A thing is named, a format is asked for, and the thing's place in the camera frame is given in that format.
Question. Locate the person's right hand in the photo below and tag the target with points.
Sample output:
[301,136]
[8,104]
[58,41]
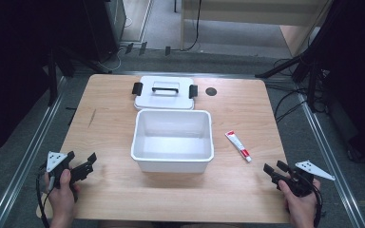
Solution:
[299,204]

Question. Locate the white and red tube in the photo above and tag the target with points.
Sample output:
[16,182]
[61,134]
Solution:
[238,145]

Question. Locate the black tripod stand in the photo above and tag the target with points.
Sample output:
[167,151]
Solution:
[307,63]
[57,68]

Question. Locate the black cabinet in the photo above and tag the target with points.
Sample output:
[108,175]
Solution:
[103,28]

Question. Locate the black tape strip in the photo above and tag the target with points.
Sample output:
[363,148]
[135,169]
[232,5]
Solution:
[128,48]

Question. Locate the black round table grommet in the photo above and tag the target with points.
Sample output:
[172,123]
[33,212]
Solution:
[211,91]

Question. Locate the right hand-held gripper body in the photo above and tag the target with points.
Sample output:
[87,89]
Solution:
[302,179]

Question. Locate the aluminium floor rail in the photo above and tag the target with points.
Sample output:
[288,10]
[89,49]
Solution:
[28,152]
[329,158]

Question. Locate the light wooden furniture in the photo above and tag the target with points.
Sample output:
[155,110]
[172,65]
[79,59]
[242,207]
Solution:
[250,19]

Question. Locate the person's left hand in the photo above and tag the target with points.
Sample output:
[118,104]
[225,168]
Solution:
[61,198]

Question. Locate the white lid with black latches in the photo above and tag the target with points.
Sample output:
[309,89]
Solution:
[164,93]

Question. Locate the white plastic storage box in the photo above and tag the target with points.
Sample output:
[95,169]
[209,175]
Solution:
[172,141]

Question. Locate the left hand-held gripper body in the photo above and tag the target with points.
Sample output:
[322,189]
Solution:
[59,167]

